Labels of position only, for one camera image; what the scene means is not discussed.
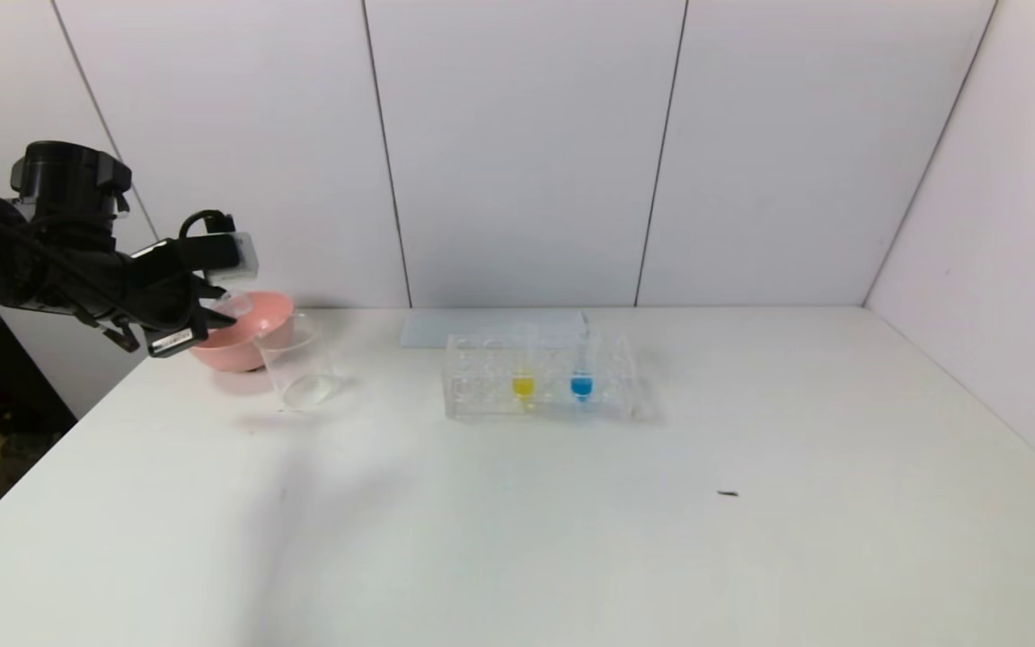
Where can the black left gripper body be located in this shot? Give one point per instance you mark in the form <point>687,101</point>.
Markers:
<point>172,333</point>

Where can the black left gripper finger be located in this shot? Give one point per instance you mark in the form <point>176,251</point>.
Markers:
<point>216,319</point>
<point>210,288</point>

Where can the test tube with red pigment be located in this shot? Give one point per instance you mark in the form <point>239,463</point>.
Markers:
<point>237,305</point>

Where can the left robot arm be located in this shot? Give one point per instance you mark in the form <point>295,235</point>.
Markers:
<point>50,234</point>

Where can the clear glass beaker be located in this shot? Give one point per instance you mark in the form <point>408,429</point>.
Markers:
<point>306,382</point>

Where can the test tube with yellow pigment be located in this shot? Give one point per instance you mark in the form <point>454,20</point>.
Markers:
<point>524,387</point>

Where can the test tube with blue pigment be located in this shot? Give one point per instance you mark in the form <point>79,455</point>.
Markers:
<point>581,386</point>

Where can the clear acrylic test tube rack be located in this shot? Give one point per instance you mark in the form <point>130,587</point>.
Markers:
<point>612,386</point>

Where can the pink plastic bowl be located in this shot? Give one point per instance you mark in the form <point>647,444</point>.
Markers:
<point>257,337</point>

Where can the white paper sheet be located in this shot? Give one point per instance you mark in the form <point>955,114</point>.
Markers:
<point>482,323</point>

